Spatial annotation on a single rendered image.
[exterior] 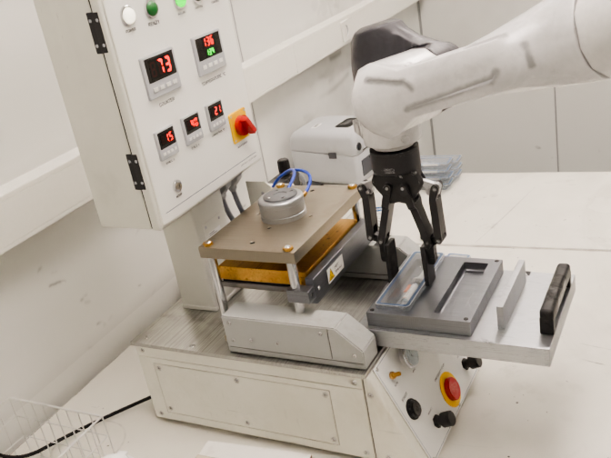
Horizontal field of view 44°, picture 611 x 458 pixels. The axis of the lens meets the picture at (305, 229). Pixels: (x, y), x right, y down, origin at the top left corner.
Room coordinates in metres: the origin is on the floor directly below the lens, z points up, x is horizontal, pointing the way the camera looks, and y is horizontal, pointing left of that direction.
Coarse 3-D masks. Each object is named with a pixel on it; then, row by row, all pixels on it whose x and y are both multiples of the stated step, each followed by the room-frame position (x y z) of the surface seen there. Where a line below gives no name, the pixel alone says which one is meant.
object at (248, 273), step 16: (336, 224) 1.23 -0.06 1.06; (352, 224) 1.22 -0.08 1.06; (320, 240) 1.18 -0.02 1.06; (336, 240) 1.16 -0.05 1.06; (304, 256) 1.12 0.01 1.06; (320, 256) 1.11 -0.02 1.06; (224, 272) 1.15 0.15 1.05; (240, 272) 1.13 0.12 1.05; (256, 272) 1.11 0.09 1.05; (272, 272) 1.10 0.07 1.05; (304, 272) 1.07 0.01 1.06; (256, 288) 1.11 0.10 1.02; (272, 288) 1.10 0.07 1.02
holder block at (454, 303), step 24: (456, 264) 1.11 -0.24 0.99; (480, 264) 1.11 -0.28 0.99; (384, 288) 1.08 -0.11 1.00; (432, 288) 1.05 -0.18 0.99; (456, 288) 1.06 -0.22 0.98; (480, 288) 1.02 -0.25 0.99; (384, 312) 1.01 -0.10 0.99; (408, 312) 0.99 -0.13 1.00; (432, 312) 0.98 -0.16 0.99; (456, 312) 0.99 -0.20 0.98; (480, 312) 0.98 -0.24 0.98
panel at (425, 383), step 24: (384, 360) 0.99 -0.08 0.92; (432, 360) 1.07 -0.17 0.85; (456, 360) 1.12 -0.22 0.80; (384, 384) 0.96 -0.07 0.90; (408, 384) 1.00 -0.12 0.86; (432, 384) 1.03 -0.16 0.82; (408, 408) 0.96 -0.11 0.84; (432, 408) 1.00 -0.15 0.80; (456, 408) 1.04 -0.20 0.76; (432, 432) 0.97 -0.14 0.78; (432, 456) 0.93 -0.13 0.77
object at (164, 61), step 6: (168, 54) 1.21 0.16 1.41; (150, 60) 1.18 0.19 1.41; (156, 60) 1.19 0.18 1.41; (162, 60) 1.20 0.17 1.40; (168, 60) 1.21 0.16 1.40; (150, 66) 1.17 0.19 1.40; (156, 66) 1.18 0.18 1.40; (162, 66) 1.20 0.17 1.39; (168, 66) 1.21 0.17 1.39; (150, 72) 1.17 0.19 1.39; (156, 72) 1.18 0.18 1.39; (162, 72) 1.19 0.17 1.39; (168, 72) 1.21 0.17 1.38; (156, 78) 1.18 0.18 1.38
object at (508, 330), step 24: (504, 288) 1.05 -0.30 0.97; (528, 288) 1.04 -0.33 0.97; (504, 312) 0.94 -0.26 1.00; (528, 312) 0.97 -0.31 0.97; (384, 336) 0.99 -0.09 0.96; (408, 336) 0.97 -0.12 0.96; (432, 336) 0.95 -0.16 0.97; (456, 336) 0.94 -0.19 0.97; (480, 336) 0.93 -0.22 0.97; (504, 336) 0.92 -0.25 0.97; (528, 336) 0.90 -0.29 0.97; (552, 336) 0.89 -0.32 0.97; (504, 360) 0.90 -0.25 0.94; (528, 360) 0.88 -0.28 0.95; (552, 360) 0.88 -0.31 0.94
